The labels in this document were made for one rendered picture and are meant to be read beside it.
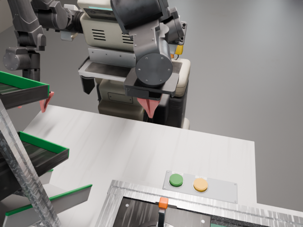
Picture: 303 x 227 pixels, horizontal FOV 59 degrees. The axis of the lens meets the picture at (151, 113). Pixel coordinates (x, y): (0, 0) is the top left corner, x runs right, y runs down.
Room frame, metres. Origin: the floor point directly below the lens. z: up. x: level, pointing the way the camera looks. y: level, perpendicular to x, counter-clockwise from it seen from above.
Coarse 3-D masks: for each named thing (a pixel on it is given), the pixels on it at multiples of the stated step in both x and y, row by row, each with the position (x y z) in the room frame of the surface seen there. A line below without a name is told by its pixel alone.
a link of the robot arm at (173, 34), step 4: (172, 16) 0.85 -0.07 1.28; (164, 20) 0.85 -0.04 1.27; (168, 20) 0.84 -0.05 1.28; (172, 20) 0.83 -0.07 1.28; (168, 24) 0.83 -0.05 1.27; (172, 24) 0.82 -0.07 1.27; (172, 28) 0.82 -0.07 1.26; (176, 28) 0.83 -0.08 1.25; (172, 32) 0.81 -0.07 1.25; (176, 32) 0.82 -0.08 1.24; (172, 36) 0.82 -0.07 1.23; (176, 36) 0.82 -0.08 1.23; (172, 40) 0.83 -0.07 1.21; (176, 40) 0.84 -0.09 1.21
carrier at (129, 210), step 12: (120, 204) 0.36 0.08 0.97; (132, 204) 0.36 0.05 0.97; (144, 204) 0.36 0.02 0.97; (120, 216) 0.33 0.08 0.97; (132, 216) 0.33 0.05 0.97; (144, 216) 0.33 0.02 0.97; (156, 216) 0.33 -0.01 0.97; (168, 216) 0.33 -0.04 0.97; (180, 216) 0.33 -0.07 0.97; (192, 216) 0.33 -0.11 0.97; (204, 216) 0.33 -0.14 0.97
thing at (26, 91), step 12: (0, 72) 0.39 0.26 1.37; (0, 84) 0.38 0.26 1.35; (12, 84) 0.38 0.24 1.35; (24, 84) 0.37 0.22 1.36; (36, 84) 0.36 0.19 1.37; (0, 96) 0.28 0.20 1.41; (12, 96) 0.29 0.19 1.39; (24, 96) 0.31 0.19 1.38; (36, 96) 0.33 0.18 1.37; (48, 96) 0.35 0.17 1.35; (12, 108) 0.29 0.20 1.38
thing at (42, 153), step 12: (24, 132) 0.40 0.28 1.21; (24, 144) 0.38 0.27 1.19; (36, 144) 0.38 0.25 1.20; (48, 144) 0.37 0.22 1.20; (0, 156) 0.32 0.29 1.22; (36, 156) 0.34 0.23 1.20; (48, 156) 0.34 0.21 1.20; (60, 156) 0.33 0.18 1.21; (0, 168) 0.23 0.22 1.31; (36, 168) 0.28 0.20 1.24; (48, 168) 0.30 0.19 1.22; (0, 180) 0.23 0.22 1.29; (12, 180) 0.24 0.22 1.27; (0, 192) 0.22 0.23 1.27; (12, 192) 0.23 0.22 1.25
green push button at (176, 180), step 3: (174, 174) 0.46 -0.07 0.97; (177, 174) 0.46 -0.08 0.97; (171, 177) 0.45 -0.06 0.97; (174, 177) 0.45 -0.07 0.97; (177, 177) 0.45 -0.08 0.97; (180, 177) 0.45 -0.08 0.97; (171, 180) 0.44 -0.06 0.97; (174, 180) 0.44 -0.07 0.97; (177, 180) 0.44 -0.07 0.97; (180, 180) 0.44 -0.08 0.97; (171, 183) 0.43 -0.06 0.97; (174, 183) 0.43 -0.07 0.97; (177, 183) 0.43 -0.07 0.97; (180, 183) 0.43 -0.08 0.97; (177, 186) 0.42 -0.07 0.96
